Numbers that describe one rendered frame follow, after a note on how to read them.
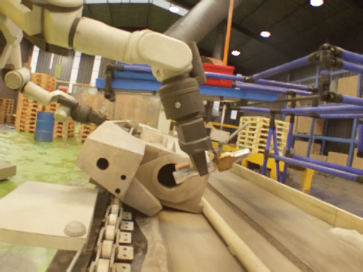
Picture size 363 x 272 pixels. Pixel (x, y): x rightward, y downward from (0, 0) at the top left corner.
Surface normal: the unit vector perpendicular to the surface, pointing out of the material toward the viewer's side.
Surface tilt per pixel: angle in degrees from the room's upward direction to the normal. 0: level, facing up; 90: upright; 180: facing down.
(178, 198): 90
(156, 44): 87
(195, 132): 90
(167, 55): 87
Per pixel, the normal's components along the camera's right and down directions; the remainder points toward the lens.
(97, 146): 0.19, 0.07
